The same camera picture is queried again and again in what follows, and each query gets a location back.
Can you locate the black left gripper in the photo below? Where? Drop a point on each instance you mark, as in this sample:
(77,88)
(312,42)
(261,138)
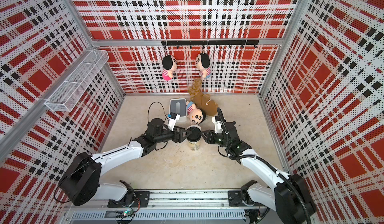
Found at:
(180,138)

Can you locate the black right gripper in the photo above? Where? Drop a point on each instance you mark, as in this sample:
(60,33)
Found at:
(210,140)

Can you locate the black plastic cup lid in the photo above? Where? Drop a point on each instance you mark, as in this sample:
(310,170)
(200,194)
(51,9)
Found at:
(194,134)

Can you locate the paper milk tea cup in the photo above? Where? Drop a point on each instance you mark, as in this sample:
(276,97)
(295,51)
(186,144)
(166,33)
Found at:
(194,145)

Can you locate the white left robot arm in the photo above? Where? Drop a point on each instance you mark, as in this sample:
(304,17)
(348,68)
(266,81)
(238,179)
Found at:
(81,181)

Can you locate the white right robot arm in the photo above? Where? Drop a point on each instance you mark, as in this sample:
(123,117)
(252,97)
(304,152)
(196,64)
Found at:
(288,195)

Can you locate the plush doll lying on table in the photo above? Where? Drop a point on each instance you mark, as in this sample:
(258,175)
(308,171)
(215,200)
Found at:
(195,115)

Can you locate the brown plush teddy bear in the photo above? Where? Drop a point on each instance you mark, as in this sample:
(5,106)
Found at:
(203,101)

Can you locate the pink hanging plush doll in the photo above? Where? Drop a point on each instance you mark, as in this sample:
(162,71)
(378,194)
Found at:
(169,67)

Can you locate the blue striped hanging plush doll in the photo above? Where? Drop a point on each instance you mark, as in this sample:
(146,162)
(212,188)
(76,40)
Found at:
(203,64)

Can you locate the green circuit board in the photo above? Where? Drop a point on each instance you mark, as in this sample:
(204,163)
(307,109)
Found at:
(127,214)

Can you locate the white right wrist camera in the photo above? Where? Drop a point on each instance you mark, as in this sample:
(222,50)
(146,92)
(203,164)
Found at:
(217,124)

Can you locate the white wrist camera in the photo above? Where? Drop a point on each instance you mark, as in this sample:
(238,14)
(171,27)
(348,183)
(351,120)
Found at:
(172,120)
(217,124)

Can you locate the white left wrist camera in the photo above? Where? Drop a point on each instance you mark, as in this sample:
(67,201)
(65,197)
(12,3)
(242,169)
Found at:
(172,120)

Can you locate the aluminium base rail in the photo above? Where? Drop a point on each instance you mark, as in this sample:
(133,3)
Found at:
(172,205)

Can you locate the black wall hook rail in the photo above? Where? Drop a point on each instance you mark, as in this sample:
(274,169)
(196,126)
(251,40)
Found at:
(209,42)

